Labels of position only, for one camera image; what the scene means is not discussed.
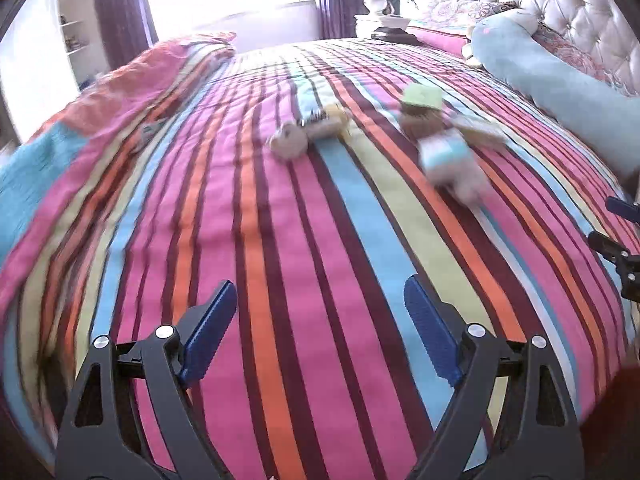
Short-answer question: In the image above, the patterned pink pillow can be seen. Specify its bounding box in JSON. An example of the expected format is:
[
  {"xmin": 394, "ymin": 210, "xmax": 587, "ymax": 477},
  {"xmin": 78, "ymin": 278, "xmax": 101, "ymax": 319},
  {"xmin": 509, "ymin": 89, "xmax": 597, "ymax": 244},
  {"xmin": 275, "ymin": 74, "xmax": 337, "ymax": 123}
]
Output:
[{"xmin": 406, "ymin": 0, "xmax": 638, "ymax": 96}]

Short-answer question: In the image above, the purple curtain left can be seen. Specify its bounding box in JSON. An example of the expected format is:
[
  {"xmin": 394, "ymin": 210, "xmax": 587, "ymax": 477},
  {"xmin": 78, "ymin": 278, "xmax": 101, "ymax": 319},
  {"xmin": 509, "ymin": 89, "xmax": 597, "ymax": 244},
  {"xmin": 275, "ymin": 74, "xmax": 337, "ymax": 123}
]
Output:
[{"xmin": 94, "ymin": 0, "xmax": 158, "ymax": 70}]

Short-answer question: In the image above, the striped colourful bedspread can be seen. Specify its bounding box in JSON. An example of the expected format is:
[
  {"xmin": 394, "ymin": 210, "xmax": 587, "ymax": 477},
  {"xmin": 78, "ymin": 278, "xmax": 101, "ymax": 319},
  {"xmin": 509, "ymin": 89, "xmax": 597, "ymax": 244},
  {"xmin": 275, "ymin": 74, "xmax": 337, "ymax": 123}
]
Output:
[{"xmin": 1, "ymin": 40, "xmax": 639, "ymax": 479}]

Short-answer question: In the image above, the white wardrobe with shelves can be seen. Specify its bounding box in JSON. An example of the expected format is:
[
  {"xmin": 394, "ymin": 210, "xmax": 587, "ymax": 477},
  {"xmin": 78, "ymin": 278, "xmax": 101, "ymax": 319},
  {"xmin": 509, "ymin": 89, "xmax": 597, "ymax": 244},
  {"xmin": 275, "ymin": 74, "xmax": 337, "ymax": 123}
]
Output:
[{"xmin": 1, "ymin": 0, "xmax": 111, "ymax": 144}]

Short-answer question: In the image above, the long teal plush pillow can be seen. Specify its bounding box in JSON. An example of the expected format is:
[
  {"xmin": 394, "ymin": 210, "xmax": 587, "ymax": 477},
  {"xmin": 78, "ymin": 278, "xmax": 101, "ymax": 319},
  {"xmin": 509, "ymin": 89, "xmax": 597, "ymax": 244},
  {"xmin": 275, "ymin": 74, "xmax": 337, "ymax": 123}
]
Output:
[{"xmin": 471, "ymin": 11, "xmax": 639, "ymax": 181}]

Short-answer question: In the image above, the purple curtain right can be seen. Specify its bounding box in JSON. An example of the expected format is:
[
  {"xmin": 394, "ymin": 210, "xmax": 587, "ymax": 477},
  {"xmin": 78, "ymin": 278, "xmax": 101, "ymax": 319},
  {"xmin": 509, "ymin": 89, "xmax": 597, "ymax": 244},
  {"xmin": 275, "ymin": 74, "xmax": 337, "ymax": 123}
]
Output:
[{"xmin": 314, "ymin": 0, "xmax": 364, "ymax": 39}]

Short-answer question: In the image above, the beige plush toy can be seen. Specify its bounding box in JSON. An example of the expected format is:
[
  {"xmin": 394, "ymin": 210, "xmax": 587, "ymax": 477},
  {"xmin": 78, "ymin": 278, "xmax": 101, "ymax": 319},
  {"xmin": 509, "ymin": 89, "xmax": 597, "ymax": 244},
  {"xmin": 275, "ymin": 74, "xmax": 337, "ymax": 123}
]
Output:
[{"xmin": 267, "ymin": 104, "xmax": 352, "ymax": 160}]

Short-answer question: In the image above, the folded colourful quilt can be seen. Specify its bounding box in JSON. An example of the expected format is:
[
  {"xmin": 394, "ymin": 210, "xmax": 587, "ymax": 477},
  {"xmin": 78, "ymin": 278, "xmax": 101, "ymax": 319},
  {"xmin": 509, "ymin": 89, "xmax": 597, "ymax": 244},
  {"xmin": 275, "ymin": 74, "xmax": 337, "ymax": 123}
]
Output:
[{"xmin": 1, "ymin": 35, "xmax": 234, "ymax": 259}]

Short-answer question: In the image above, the purple curtain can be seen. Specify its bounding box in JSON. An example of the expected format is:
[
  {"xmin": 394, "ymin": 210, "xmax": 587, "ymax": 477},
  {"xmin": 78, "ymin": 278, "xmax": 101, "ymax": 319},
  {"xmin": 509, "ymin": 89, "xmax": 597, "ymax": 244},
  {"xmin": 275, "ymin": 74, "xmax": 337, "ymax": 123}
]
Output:
[
  {"xmin": 314, "ymin": 0, "xmax": 364, "ymax": 39},
  {"xmin": 94, "ymin": 0, "xmax": 158, "ymax": 70}
]

